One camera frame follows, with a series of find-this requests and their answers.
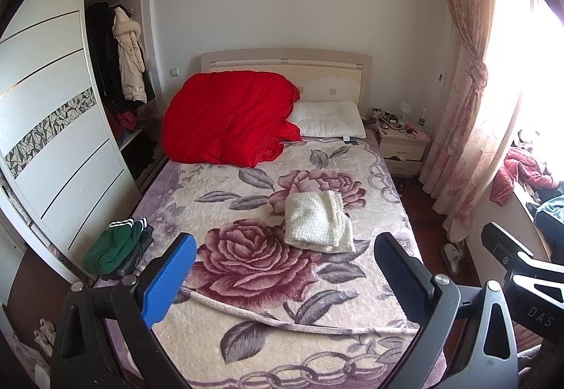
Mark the small white lamp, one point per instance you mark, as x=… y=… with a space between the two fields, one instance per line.
x=405 y=108

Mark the white sliding-door wardrobe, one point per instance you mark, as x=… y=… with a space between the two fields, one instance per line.
x=57 y=129

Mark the blue garment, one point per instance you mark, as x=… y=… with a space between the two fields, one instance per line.
x=553 y=208

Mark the beige hanging coat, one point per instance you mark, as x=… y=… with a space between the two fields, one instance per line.
x=130 y=58

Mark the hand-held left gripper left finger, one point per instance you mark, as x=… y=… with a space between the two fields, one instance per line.
x=169 y=279

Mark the dark red clothes pile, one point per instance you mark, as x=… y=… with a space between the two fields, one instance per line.
x=125 y=120

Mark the white bottle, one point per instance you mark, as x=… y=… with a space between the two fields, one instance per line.
x=422 y=118

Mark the black leather garment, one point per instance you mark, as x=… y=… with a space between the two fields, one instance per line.
x=139 y=250

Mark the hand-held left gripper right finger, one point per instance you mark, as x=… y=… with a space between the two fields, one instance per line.
x=398 y=279

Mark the pink floral curtain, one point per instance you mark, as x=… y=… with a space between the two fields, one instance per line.
x=467 y=107

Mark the floral rose blanket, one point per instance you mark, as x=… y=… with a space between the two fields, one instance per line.
x=264 y=204

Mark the white wall switch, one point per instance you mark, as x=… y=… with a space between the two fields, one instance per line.
x=175 y=72

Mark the beige nightstand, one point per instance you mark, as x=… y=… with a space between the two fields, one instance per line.
x=403 y=149

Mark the white slipper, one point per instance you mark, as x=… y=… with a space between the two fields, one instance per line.
x=453 y=257

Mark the red quilt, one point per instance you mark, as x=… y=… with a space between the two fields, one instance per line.
x=229 y=120

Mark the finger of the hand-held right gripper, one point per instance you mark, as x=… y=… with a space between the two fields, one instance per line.
x=500 y=243

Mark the black hanging coat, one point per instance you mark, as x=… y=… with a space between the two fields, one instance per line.
x=101 y=54

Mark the red fluffy garment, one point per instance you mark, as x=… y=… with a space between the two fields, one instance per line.
x=520 y=168

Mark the green garment with white stripes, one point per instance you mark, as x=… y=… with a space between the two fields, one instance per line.
x=110 y=250

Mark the beige wooden bed headboard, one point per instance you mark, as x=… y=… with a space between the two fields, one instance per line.
x=286 y=63

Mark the white fluffy coat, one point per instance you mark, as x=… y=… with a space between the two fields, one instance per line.
x=317 y=221

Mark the white pillow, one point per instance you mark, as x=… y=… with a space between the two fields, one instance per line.
x=328 y=118

